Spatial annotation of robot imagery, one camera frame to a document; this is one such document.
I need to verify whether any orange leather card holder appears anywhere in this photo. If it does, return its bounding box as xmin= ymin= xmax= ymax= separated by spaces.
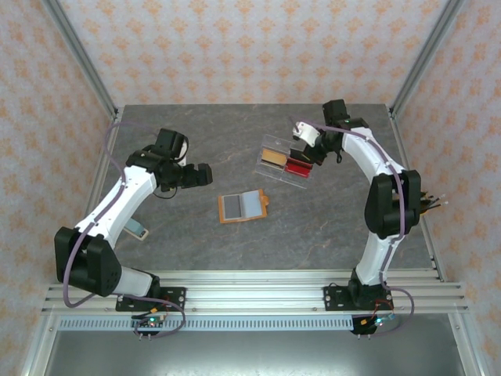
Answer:
xmin=218 ymin=189 xmax=271 ymax=225

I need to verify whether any red card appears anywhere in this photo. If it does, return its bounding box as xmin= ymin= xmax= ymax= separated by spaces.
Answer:
xmin=284 ymin=158 xmax=313 ymax=176

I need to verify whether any plain gold card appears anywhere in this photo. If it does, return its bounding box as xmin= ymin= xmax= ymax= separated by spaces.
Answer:
xmin=261 ymin=149 xmax=287 ymax=168

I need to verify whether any teal and tan card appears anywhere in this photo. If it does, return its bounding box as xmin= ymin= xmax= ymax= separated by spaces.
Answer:
xmin=124 ymin=218 xmax=150 ymax=240

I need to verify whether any grey VIP card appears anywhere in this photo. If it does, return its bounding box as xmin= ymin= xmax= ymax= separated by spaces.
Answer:
xmin=222 ymin=194 xmax=243 ymax=219

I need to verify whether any clear acrylic organizer box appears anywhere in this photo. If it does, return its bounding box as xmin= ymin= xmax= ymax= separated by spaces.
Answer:
xmin=254 ymin=134 xmax=315 ymax=191

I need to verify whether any grey metal panel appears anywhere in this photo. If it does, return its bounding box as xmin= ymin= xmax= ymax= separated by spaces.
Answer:
xmin=42 ymin=331 xmax=470 ymax=376

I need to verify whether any aluminium table side rail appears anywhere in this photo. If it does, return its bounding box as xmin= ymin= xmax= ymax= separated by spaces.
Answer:
xmin=60 ymin=107 xmax=125 ymax=285
xmin=386 ymin=105 xmax=448 ymax=284

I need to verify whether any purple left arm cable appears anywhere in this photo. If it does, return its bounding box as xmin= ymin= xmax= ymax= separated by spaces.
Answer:
xmin=62 ymin=120 xmax=187 ymax=340

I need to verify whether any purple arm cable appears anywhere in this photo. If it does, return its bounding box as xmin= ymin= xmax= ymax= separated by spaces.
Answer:
xmin=289 ymin=115 xmax=416 ymax=338
xmin=62 ymin=120 xmax=187 ymax=340

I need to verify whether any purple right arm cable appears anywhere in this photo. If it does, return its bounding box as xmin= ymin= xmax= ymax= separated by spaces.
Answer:
xmin=289 ymin=115 xmax=416 ymax=338

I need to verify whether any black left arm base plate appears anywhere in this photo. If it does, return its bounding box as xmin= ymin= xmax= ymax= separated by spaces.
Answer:
xmin=115 ymin=286 xmax=187 ymax=313

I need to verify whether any narrow aluminium base rail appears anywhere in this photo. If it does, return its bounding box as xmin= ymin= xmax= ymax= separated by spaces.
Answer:
xmin=64 ymin=268 xmax=446 ymax=284

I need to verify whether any aluminium frame post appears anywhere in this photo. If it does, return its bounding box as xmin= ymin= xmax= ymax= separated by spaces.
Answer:
xmin=448 ymin=313 xmax=492 ymax=376
xmin=19 ymin=313 xmax=59 ymax=376
xmin=388 ymin=0 xmax=470 ymax=118
xmin=41 ymin=0 xmax=121 ymax=121

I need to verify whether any wide aluminium base rail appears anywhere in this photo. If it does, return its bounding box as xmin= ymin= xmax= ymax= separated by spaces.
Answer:
xmin=41 ymin=284 xmax=470 ymax=316

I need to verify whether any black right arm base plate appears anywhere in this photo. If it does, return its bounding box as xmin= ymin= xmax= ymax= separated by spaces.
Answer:
xmin=323 ymin=285 xmax=394 ymax=313

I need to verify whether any slotted grey cable duct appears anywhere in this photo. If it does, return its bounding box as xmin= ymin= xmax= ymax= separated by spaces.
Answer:
xmin=57 ymin=316 xmax=353 ymax=333

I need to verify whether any aluminium lower frame post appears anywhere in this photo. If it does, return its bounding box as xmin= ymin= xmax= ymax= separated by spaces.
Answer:
xmin=448 ymin=313 xmax=492 ymax=376
xmin=19 ymin=313 xmax=59 ymax=376

